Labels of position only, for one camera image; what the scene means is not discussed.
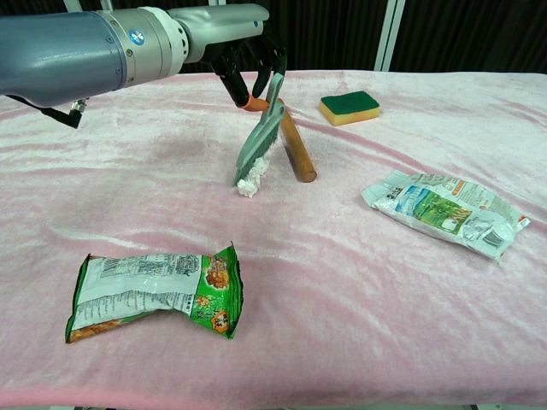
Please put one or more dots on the pink velvet tablecloth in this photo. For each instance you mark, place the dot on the pink velvet tablecloth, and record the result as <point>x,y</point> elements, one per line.
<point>320,277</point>

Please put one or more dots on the green yellow sponge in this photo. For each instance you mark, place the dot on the green yellow sponge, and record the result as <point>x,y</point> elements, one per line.
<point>350,107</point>

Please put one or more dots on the black curtain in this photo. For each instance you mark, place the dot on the black curtain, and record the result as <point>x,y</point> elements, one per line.
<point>333,30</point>

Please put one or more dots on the slanted white frame post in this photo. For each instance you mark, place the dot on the slanted white frame post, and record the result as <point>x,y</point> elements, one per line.
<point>69,5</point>

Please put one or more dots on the left blue grey robot arm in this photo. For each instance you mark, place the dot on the left blue grey robot arm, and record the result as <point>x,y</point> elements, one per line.
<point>64,55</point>

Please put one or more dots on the double white frame post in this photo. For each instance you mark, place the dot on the double white frame post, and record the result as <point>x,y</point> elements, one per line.
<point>218,2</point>

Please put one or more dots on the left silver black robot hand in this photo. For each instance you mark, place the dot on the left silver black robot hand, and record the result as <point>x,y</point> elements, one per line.
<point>222,25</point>

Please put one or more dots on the large white paper ball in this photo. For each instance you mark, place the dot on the large white paper ball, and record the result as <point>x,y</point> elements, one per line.
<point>248,188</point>

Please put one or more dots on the green white snack bag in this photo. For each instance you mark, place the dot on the green white snack bag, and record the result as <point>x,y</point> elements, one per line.
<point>149,286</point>

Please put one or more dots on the wooden rolling pin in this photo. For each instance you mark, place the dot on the wooden rolling pin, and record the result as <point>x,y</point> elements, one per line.
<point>299,154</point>

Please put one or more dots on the teal plastic hand broom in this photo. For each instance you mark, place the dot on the teal plastic hand broom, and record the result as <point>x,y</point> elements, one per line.
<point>258,136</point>

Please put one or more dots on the white snack bag landscape print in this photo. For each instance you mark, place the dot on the white snack bag landscape print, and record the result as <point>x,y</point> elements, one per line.
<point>444,209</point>

